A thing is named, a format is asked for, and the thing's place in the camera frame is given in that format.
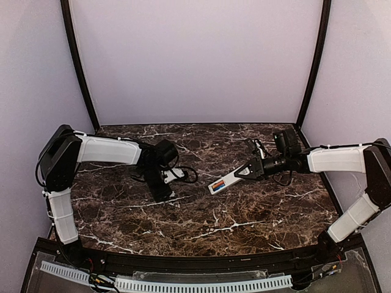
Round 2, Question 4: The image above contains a white slotted cable duct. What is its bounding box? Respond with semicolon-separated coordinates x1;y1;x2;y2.
113;273;293;291
40;261;89;286

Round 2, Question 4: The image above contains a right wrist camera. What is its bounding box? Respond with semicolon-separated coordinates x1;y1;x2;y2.
245;139;265;159

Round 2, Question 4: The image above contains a black front rail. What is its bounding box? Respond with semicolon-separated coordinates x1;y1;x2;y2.
79;244;321;275

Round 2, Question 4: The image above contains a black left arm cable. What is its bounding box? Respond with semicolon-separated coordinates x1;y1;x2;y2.
130;164;199;186

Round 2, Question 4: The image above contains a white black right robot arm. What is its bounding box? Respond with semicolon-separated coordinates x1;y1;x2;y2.
233;129;390;247

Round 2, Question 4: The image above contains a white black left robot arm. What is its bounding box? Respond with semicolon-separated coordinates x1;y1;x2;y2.
35;125;186;245

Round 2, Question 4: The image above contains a white slotted cable duct centre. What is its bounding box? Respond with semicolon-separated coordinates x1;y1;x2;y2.
113;273;293;291

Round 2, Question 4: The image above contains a white slotted cable duct left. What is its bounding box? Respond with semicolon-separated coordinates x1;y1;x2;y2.
40;261;89;286

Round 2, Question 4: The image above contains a white remote control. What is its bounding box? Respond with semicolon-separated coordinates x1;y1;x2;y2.
208;167;242;195

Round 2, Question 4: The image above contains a black left frame post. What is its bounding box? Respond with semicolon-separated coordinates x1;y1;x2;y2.
60;0;100;132

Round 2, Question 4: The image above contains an orange AA battery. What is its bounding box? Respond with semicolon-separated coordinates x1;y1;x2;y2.
212;181;225;188

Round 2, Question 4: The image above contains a black frame post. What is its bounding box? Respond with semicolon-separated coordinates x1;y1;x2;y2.
60;0;100;132
296;0;332;129

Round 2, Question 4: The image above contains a black right frame post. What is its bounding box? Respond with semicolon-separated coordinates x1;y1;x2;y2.
296;0;332;129

